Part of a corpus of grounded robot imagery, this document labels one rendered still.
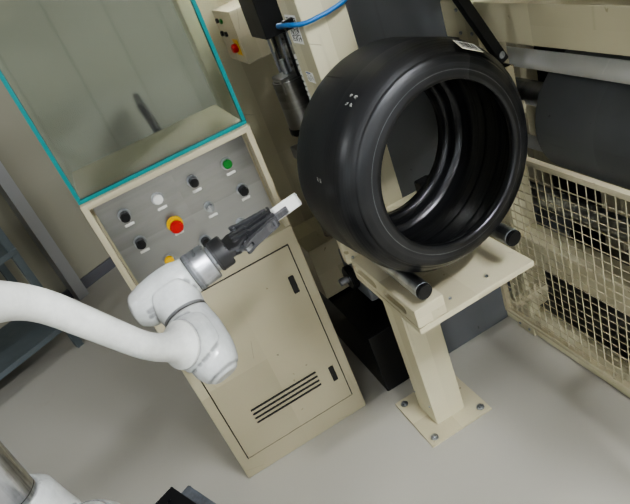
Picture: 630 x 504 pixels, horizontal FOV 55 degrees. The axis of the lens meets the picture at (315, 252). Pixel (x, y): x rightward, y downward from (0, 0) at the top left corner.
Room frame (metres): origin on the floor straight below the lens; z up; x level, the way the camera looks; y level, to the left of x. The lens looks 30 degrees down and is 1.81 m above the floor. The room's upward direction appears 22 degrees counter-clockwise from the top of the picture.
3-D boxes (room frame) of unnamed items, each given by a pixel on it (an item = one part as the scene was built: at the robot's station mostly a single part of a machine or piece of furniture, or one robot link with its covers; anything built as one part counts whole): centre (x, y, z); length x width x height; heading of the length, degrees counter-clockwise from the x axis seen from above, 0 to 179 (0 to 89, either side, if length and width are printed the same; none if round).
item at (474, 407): (1.63, -0.23, 0.01); 0.27 x 0.27 x 0.02; 14
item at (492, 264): (1.38, -0.31, 0.80); 0.37 x 0.36 x 0.02; 104
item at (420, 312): (1.35, -0.17, 0.83); 0.36 x 0.09 x 0.06; 14
